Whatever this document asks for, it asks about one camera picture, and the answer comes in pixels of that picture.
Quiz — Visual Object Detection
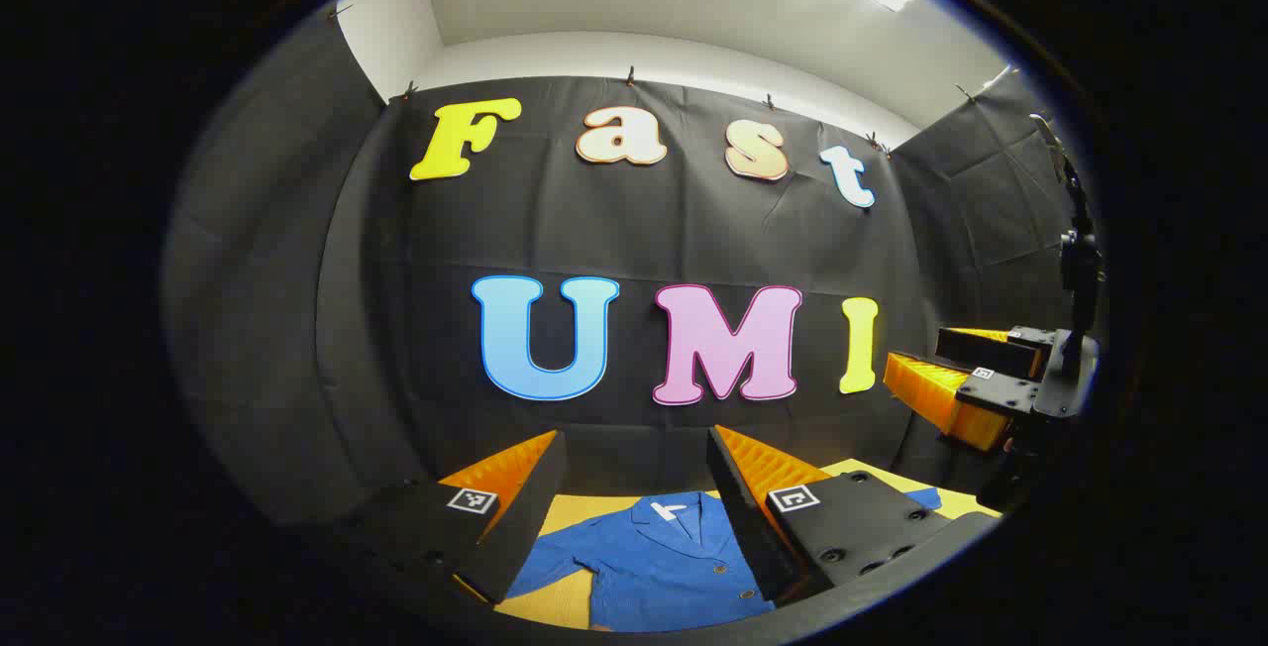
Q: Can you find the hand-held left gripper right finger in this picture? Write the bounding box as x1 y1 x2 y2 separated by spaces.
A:
706 425 997 607

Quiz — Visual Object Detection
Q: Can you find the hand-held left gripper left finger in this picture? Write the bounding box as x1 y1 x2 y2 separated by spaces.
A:
342 430 568 605

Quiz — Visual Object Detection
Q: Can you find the blue corduroy jacket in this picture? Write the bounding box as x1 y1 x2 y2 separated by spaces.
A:
505 487 944 633

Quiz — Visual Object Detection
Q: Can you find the black backdrop cloth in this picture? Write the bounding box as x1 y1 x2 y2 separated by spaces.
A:
163 12 1103 533

